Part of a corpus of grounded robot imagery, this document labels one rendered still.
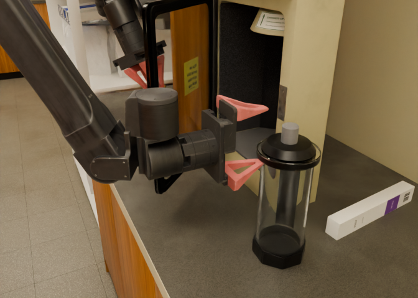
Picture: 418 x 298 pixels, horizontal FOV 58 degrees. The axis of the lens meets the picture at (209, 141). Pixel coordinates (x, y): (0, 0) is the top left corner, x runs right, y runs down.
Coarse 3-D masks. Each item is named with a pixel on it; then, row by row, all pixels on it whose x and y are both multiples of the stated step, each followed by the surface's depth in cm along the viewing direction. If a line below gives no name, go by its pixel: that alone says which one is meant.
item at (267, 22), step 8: (256, 16) 83; (264, 16) 79; (272, 16) 78; (280, 16) 77; (256, 24) 81; (264, 24) 79; (272, 24) 78; (280, 24) 77; (256, 32) 81; (264, 32) 79; (272, 32) 78; (280, 32) 77
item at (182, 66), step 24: (144, 24) 67; (168, 24) 74; (192, 24) 83; (144, 48) 69; (168, 48) 75; (192, 48) 85; (168, 72) 77; (192, 72) 88; (192, 96) 90; (192, 120) 92
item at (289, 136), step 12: (288, 132) 62; (264, 144) 64; (276, 144) 63; (288, 144) 63; (300, 144) 63; (312, 144) 64; (276, 156) 62; (288, 156) 61; (300, 156) 61; (312, 156) 62
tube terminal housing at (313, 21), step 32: (224, 0) 88; (256, 0) 77; (288, 0) 68; (320, 0) 68; (288, 32) 70; (320, 32) 71; (288, 64) 71; (320, 64) 74; (288, 96) 73; (320, 96) 77; (320, 128) 81; (320, 160) 85; (256, 192) 92
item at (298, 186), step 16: (272, 160) 61; (304, 160) 61; (272, 176) 63; (288, 176) 62; (304, 176) 63; (272, 192) 64; (288, 192) 63; (304, 192) 64; (272, 208) 66; (288, 208) 65; (304, 208) 66; (256, 224) 72; (272, 224) 67; (288, 224) 66; (304, 224) 68; (256, 240) 73; (272, 240) 68; (288, 240) 68
